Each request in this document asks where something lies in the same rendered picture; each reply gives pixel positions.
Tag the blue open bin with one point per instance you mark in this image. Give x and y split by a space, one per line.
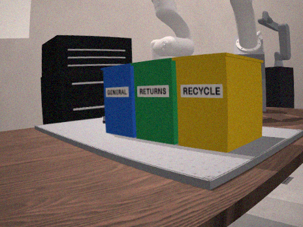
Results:
119 100

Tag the yellow recycle bin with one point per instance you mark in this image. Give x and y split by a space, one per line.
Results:
220 101

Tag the green bin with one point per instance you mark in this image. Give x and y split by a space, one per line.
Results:
156 105

